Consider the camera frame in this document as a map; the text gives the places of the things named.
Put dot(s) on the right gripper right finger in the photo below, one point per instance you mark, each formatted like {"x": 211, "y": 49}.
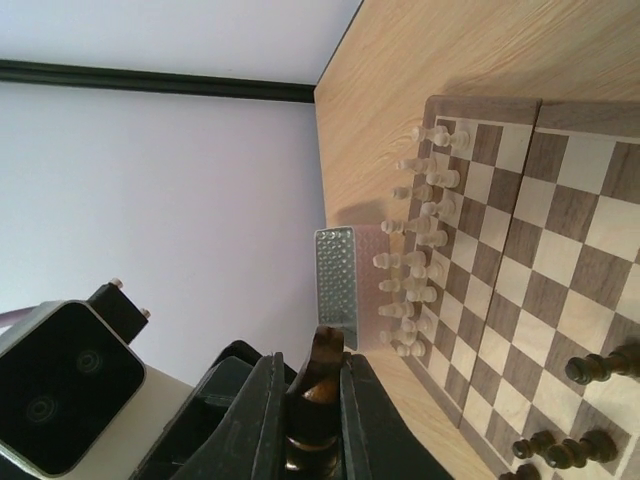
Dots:
{"x": 376, "y": 442}

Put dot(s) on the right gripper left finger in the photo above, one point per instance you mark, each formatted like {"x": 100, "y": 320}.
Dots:
{"x": 227, "y": 428}

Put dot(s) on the dark chess piece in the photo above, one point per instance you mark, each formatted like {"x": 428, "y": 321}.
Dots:
{"x": 537, "y": 444}
{"x": 312, "y": 409}
{"x": 526, "y": 471}
{"x": 594, "y": 445}
{"x": 623, "y": 360}

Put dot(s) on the white chess piece near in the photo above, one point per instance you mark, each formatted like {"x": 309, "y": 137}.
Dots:
{"x": 409, "y": 344}

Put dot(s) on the wooden chess board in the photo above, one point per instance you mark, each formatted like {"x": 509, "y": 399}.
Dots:
{"x": 541, "y": 265}

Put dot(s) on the white chess piece corner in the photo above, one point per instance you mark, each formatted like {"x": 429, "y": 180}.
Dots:
{"x": 436, "y": 134}

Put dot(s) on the tin lid on table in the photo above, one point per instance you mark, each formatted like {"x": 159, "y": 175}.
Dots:
{"x": 347, "y": 284}

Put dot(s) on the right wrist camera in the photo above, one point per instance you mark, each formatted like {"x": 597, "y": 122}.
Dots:
{"x": 67, "y": 371}

